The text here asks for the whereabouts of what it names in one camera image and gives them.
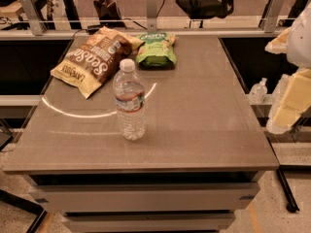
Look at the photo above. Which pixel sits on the clear sanitizer pump bottle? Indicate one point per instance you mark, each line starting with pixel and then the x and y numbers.
pixel 258 91

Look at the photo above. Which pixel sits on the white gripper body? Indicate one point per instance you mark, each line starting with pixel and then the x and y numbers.
pixel 299 44

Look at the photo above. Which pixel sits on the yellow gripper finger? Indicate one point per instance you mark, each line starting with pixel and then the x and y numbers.
pixel 291 98
pixel 279 44

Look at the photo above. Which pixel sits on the metal rail bracket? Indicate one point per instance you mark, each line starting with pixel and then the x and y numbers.
pixel 151 15
pixel 37 27
pixel 271 17

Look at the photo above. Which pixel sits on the green snack bag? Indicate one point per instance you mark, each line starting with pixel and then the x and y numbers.
pixel 157 50

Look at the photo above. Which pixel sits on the left metal rail bracket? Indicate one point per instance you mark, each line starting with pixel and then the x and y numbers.
pixel 37 27

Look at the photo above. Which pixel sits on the middle metal rail bracket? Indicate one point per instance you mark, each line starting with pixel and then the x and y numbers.
pixel 151 15

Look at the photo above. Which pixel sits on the brown yellow chip bag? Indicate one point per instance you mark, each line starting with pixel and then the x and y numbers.
pixel 96 60

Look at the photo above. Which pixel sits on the right metal rail bracket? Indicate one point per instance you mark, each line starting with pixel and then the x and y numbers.
pixel 271 17

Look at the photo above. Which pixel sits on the clear plastic water bottle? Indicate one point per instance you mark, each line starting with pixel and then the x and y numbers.
pixel 129 90

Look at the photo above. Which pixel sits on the black office chair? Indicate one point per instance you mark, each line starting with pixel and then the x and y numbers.
pixel 206 9

